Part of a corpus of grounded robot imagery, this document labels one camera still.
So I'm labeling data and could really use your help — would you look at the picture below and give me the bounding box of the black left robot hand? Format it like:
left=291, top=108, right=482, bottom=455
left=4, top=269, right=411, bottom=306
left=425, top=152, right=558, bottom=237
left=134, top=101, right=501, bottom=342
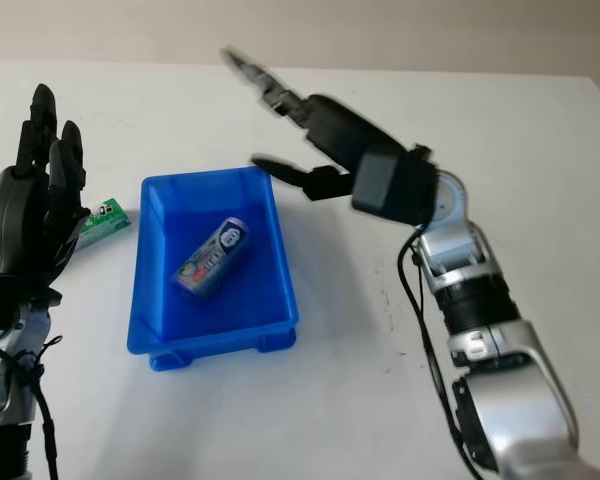
left=0, top=83, right=92, bottom=289

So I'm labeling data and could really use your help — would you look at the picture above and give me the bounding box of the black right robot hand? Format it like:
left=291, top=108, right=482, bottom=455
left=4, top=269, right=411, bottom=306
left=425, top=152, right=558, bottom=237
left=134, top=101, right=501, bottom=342
left=221, top=47, right=417, bottom=202

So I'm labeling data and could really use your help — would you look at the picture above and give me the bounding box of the green Darlie toothpaste box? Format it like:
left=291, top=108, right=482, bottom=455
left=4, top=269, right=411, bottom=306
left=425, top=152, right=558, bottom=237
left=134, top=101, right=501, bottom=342
left=74, top=198, right=132, bottom=251

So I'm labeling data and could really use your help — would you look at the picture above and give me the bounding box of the purple printed can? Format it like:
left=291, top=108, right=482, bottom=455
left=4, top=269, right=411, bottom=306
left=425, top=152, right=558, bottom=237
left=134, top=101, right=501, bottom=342
left=173, top=216, right=252, bottom=302

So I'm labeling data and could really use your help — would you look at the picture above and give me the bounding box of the blue plastic tray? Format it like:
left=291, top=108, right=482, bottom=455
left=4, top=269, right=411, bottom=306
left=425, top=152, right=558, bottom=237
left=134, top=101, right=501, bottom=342
left=126, top=167, right=300, bottom=373

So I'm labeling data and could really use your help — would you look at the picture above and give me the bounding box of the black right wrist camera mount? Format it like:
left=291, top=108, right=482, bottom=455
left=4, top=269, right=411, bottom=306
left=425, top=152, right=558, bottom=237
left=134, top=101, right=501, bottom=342
left=350, top=143, right=439, bottom=227

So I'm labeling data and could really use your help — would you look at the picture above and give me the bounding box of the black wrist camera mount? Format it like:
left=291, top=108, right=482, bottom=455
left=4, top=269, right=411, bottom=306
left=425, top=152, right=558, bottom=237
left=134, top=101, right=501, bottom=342
left=0, top=272, right=64, bottom=344
left=350, top=143, right=439, bottom=227

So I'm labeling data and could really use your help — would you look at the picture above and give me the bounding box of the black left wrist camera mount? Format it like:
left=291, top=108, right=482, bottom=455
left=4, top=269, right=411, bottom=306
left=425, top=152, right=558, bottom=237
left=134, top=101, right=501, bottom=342
left=0, top=272, right=64, bottom=344

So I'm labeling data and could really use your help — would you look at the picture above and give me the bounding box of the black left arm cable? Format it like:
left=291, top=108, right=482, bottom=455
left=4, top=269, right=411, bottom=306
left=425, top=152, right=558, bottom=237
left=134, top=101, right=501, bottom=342
left=0, top=334, right=64, bottom=480

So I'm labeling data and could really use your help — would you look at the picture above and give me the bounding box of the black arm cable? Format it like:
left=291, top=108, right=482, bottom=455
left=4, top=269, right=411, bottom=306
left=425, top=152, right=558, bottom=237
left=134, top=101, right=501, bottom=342
left=0, top=334, right=64, bottom=480
left=398, top=225, right=489, bottom=480

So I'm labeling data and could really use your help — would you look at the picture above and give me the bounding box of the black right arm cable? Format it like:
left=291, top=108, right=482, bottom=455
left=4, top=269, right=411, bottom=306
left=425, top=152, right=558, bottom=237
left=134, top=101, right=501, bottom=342
left=398, top=225, right=489, bottom=480

